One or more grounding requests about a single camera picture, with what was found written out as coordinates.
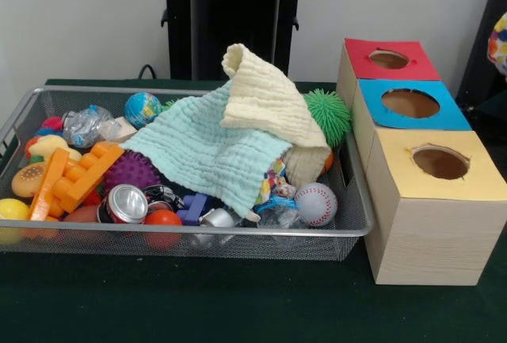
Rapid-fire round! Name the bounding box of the pale yellow waffle cloth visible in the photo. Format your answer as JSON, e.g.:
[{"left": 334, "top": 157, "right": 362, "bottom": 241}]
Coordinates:
[{"left": 219, "top": 43, "right": 332, "bottom": 189}]

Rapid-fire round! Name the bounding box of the mint green waffle cloth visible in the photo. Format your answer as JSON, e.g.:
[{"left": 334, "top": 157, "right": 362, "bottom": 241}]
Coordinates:
[{"left": 118, "top": 81, "right": 294, "bottom": 217}]

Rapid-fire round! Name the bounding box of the colourful polka dot cloth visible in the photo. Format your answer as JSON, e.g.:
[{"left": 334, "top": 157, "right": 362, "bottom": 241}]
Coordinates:
[{"left": 486, "top": 12, "right": 507, "bottom": 82}]

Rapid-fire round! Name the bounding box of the shallow mesh bin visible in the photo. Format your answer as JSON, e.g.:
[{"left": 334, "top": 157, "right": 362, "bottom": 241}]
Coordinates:
[{"left": 0, "top": 85, "right": 375, "bottom": 261}]

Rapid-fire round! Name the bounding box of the wooden box with three holes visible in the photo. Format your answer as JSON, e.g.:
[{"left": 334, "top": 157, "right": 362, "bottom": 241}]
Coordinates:
[{"left": 336, "top": 37, "right": 507, "bottom": 287}]

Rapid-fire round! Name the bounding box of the white baseball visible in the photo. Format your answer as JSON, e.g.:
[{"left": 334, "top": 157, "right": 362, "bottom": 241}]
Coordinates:
[{"left": 293, "top": 182, "right": 338, "bottom": 228}]

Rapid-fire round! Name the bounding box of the green spiky rubber ball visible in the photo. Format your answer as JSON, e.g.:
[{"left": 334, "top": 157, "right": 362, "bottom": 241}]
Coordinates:
[{"left": 303, "top": 88, "right": 353, "bottom": 149}]

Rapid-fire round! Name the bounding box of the red ball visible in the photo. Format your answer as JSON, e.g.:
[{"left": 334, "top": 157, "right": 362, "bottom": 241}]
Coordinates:
[{"left": 143, "top": 208, "right": 184, "bottom": 251}]

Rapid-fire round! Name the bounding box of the globe print ball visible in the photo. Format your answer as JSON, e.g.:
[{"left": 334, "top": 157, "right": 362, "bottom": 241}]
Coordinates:
[{"left": 124, "top": 92, "right": 163, "bottom": 129}]

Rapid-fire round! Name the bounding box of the purple spiky ball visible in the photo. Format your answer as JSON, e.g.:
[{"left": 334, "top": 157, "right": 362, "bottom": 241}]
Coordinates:
[{"left": 103, "top": 150, "right": 162, "bottom": 193}]

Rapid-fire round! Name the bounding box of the crushed soda can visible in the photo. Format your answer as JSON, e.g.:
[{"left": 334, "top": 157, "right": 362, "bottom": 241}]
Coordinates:
[{"left": 97, "top": 183, "right": 150, "bottom": 225}]

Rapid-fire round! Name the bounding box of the dark green table cloth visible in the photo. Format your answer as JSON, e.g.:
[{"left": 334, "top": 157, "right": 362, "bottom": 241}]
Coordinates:
[
  {"left": 0, "top": 78, "right": 507, "bottom": 343},
  {"left": 455, "top": 89, "right": 507, "bottom": 154}
]

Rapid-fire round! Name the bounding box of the orange plastic block toy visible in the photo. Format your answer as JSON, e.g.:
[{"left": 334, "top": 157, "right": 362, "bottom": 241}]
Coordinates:
[{"left": 27, "top": 141, "right": 126, "bottom": 221}]

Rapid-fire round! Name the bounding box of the yellow ball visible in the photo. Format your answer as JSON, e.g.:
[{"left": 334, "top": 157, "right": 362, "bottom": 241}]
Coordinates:
[{"left": 0, "top": 198, "right": 31, "bottom": 246}]

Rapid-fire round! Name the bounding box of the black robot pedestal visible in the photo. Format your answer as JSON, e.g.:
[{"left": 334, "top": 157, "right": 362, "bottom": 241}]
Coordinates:
[{"left": 152, "top": 0, "right": 320, "bottom": 82}]

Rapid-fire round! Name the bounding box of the black looped cable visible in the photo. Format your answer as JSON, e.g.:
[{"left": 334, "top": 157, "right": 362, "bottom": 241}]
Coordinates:
[{"left": 136, "top": 63, "right": 160, "bottom": 81}]

